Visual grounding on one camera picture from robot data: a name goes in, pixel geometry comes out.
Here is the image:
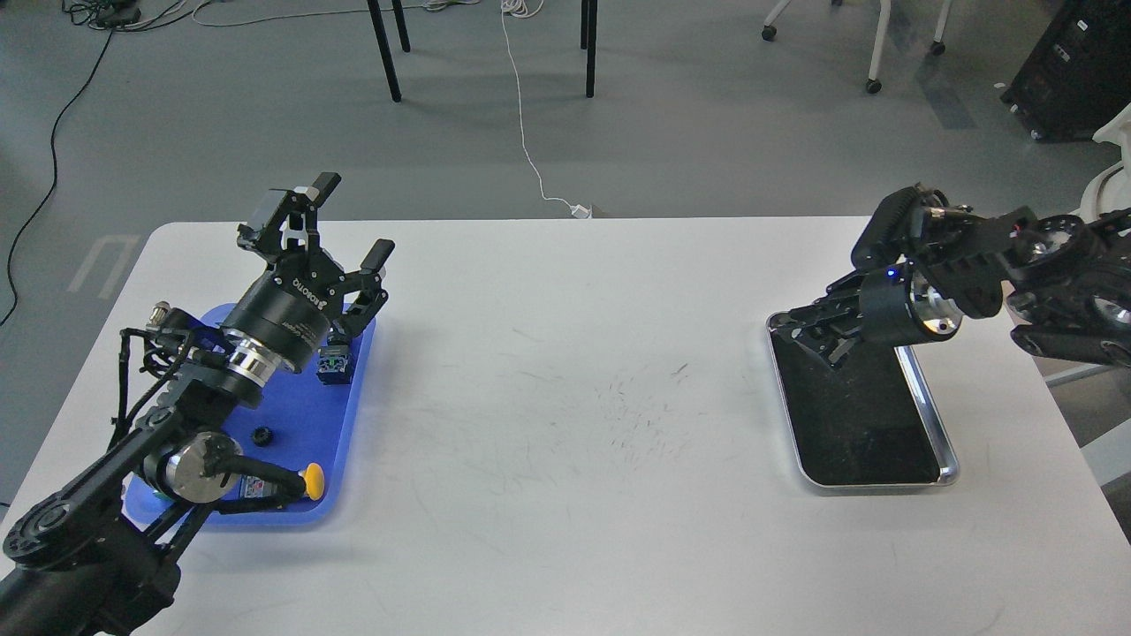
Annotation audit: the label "image-right black gripper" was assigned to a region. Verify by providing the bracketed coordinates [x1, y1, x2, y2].
[782, 269, 964, 367]

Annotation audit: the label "image-left black gripper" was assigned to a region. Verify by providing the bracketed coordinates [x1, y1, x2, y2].
[221, 172, 395, 383]

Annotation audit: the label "small black gear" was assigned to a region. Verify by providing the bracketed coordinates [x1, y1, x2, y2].
[250, 426, 274, 447]

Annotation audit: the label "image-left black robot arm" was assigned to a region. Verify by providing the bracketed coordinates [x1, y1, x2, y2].
[3, 172, 395, 635]

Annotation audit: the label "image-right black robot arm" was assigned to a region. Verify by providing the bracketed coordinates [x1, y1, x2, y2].
[770, 184, 1130, 367]

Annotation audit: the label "silver metal tray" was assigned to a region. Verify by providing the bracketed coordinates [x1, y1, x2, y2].
[766, 313, 959, 492]

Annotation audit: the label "blue green connector block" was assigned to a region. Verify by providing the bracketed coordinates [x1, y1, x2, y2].
[316, 338, 356, 385]

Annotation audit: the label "white chair at right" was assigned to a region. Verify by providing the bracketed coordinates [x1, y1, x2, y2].
[1047, 102, 1131, 390]

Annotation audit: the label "white office chair base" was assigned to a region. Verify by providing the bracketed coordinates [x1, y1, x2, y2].
[761, 1, 953, 95]

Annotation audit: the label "black table legs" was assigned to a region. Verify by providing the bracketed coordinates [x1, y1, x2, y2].
[366, 0, 599, 102]

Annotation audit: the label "black equipment case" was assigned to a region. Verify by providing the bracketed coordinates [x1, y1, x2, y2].
[1000, 1, 1130, 141]

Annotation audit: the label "white power cable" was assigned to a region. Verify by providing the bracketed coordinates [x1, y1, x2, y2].
[424, 0, 592, 220]

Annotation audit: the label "yellow push button switch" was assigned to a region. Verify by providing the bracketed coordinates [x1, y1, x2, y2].
[239, 462, 326, 508]

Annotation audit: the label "black floor cable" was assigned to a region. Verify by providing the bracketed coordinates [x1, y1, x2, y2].
[0, 0, 213, 328]

